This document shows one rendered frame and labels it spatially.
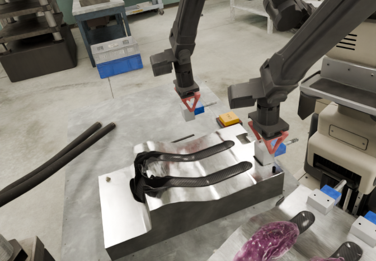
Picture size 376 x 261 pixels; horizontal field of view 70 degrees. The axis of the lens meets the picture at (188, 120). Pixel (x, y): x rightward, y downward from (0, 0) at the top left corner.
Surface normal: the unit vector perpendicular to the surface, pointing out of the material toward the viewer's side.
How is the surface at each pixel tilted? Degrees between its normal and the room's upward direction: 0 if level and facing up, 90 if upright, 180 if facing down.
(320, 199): 0
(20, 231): 0
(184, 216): 90
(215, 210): 90
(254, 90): 38
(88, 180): 0
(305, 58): 127
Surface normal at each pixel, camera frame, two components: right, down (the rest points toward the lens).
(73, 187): -0.13, -0.82
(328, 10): -0.98, 0.06
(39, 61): 0.33, 0.50
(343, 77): -0.78, 0.44
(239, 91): -0.17, -0.29
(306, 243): 0.26, -0.92
